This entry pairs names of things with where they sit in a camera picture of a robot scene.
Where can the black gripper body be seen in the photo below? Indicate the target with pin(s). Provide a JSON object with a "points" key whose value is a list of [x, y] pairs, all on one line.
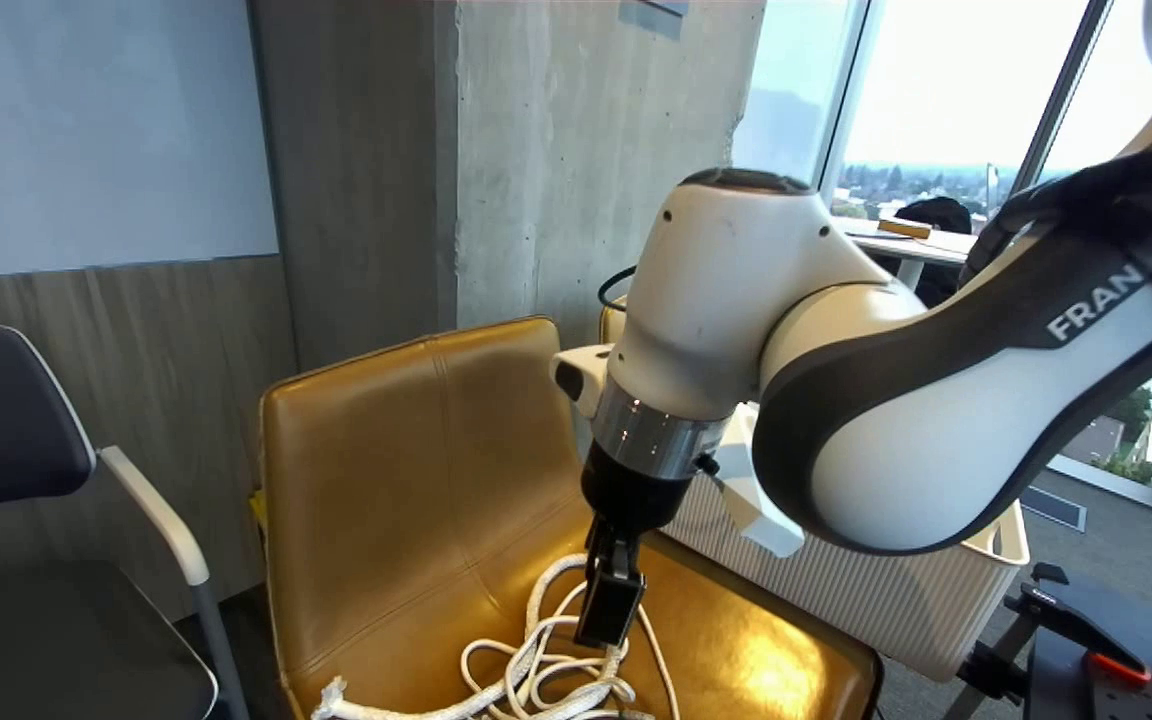
{"points": [[637, 515]]}

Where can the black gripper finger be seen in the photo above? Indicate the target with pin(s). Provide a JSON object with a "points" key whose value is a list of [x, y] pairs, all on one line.
{"points": [[622, 609], [589, 609]]}

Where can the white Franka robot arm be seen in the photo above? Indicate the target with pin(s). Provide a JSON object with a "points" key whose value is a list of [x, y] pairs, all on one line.
{"points": [[950, 401]]}

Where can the mustard leather chair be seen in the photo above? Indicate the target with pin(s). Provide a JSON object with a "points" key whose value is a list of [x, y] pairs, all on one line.
{"points": [[400, 492]]}

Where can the white background desk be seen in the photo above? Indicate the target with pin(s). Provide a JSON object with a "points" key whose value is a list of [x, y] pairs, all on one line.
{"points": [[922, 247]]}

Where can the red and black clamp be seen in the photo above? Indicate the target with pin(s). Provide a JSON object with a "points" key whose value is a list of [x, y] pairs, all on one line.
{"points": [[1080, 644]]}

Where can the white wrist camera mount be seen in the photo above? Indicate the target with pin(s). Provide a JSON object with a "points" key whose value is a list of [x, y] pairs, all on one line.
{"points": [[759, 515]]}

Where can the white wall board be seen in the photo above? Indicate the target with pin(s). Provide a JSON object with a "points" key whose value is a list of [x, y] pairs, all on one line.
{"points": [[97, 123]]}

